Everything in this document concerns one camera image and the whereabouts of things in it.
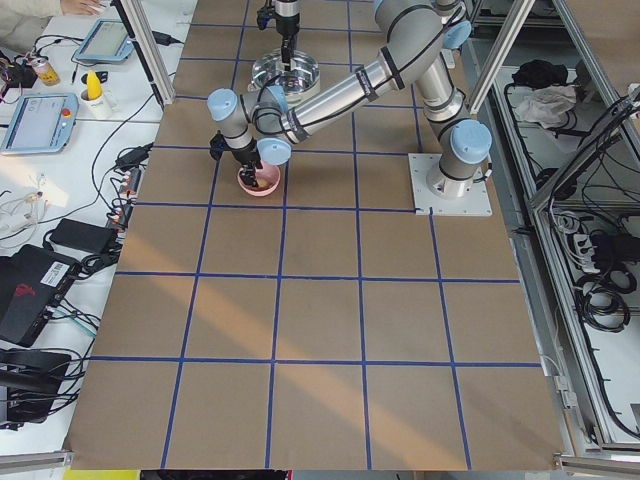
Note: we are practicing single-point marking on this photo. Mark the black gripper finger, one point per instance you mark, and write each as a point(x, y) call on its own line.
point(255, 175)
point(284, 50)
point(291, 44)
point(245, 176)

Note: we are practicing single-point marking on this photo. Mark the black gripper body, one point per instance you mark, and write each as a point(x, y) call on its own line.
point(247, 161)
point(286, 30)

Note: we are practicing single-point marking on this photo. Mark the glass pot lid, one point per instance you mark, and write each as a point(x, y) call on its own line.
point(286, 70)

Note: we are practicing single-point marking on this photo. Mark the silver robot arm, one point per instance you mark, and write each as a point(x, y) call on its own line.
point(286, 8)
point(260, 128)

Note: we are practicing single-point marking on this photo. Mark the pale green cooking pot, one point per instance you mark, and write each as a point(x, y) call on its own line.
point(287, 77)

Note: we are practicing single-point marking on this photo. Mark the pink bowl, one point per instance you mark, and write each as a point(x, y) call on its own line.
point(269, 173)

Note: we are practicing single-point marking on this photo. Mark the black power brick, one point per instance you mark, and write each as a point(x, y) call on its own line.
point(83, 236)

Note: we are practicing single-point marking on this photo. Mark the far blue teach pendant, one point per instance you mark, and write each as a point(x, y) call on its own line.
point(106, 42)

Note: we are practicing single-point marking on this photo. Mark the blue teach pendant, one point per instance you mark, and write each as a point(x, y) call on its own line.
point(106, 42)
point(41, 124)

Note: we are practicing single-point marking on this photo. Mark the near blue teach pendant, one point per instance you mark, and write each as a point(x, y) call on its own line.
point(41, 124)

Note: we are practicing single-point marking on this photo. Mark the yellow drink can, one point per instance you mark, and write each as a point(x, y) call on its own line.
point(44, 71)

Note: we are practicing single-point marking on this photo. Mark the aluminium frame post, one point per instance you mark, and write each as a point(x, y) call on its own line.
point(139, 31)

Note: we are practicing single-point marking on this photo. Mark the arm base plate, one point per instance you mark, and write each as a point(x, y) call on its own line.
point(436, 194)

